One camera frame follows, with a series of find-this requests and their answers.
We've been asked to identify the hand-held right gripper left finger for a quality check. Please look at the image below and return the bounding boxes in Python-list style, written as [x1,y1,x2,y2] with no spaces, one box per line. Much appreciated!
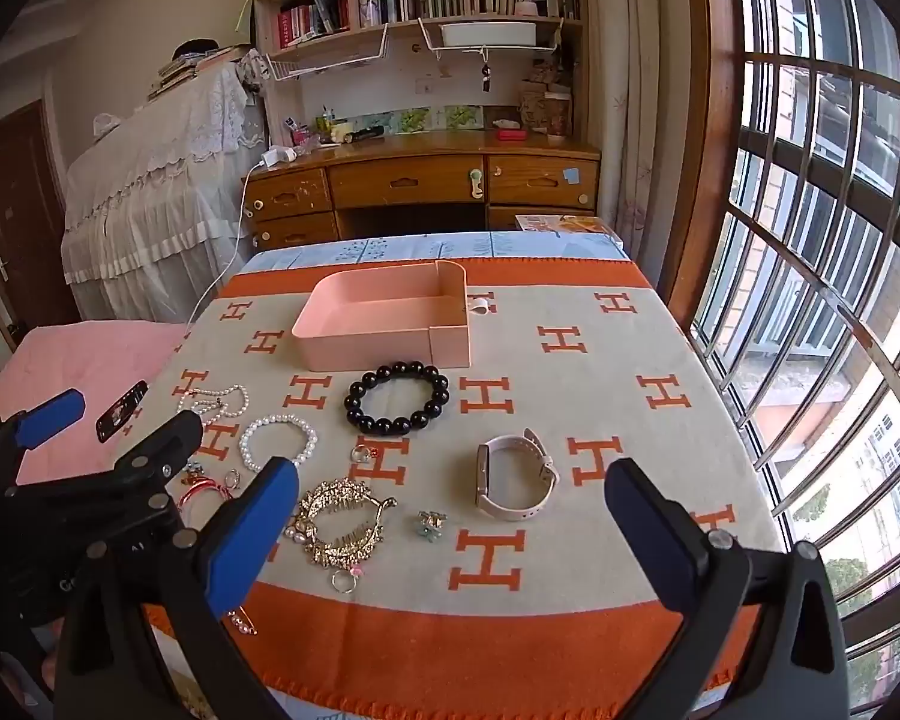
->
[51,456,301,720]

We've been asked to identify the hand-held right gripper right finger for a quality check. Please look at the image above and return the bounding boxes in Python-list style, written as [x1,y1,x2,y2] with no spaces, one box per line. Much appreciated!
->
[604,456,850,720]

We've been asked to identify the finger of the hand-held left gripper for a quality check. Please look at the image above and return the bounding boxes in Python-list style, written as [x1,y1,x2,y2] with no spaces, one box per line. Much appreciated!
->
[0,388,87,500]
[7,411,205,541]

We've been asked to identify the red bangle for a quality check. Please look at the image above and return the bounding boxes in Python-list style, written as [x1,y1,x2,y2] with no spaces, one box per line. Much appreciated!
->
[178,471,235,511]

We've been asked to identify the white pearl necklace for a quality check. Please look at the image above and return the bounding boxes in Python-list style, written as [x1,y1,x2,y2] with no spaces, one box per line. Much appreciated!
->
[176,384,250,428]

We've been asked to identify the gold hair comb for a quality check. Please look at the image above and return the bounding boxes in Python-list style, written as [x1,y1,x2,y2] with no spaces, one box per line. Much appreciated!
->
[291,477,398,563]

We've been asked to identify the red and pearl bracelets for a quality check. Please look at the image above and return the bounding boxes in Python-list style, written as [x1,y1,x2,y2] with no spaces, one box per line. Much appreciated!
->
[238,413,320,473]

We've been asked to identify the black bead bracelet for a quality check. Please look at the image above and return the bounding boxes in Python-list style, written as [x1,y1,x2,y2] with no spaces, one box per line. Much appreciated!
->
[343,362,451,437]

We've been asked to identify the pale pink wrist watch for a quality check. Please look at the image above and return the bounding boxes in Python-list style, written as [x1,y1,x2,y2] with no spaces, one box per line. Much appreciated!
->
[474,428,560,519]

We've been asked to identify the pink plastic tray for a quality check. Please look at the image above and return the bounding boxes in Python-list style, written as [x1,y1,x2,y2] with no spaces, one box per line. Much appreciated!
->
[292,259,472,373]

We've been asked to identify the pink blanket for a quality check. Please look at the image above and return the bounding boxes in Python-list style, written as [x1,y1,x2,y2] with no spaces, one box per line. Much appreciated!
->
[0,319,196,488]

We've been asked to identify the orange letter print blanket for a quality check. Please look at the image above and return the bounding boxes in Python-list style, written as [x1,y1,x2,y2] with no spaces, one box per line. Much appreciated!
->
[139,255,788,720]

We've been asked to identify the brown door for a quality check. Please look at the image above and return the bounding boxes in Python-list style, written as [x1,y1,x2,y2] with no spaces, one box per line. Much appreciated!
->
[0,101,80,350]

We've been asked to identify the white lace cover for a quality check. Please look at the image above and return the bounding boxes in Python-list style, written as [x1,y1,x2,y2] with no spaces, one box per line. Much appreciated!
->
[61,60,267,323]

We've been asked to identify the blue patterned sheet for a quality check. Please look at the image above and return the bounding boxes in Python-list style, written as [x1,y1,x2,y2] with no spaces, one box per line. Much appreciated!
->
[240,231,631,271]

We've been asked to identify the window grille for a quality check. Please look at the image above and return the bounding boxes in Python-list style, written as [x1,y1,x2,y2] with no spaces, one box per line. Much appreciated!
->
[690,0,900,720]

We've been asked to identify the stack of books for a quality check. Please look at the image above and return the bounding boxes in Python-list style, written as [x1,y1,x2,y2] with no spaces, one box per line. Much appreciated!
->
[148,45,252,100]

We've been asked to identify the wooden desk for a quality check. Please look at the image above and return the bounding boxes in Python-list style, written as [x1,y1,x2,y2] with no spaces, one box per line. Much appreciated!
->
[241,129,602,250]

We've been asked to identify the floral picture strip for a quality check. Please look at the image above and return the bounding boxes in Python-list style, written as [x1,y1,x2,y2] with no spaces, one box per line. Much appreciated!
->
[345,106,485,132]

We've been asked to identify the brown paper cup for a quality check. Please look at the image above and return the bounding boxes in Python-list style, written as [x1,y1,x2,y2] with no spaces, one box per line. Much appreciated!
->
[544,90,572,145]

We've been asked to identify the patterned box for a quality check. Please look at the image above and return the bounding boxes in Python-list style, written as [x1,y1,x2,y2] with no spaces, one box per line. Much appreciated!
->
[519,81,552,132]

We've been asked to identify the row of red books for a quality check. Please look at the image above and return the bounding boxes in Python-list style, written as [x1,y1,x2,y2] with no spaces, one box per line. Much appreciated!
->
[277,0,351,46]

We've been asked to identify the wooden bookshelf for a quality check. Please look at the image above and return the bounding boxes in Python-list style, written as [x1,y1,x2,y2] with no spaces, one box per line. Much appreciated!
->
[251,0,586,143]

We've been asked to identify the row of grey books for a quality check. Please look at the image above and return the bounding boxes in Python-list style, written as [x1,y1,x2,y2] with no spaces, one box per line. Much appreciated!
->
[358,0,466,25]

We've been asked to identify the white oval tray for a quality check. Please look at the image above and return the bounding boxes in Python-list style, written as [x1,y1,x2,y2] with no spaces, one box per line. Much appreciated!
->
[440,21,537,47]

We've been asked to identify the white cable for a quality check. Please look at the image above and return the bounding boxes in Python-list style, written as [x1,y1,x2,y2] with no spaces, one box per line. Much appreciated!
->
[184,161,267,331]

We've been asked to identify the white wire basket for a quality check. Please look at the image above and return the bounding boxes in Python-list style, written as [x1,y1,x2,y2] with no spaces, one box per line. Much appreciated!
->
[262,22,389,82]
[418,17,563,61]

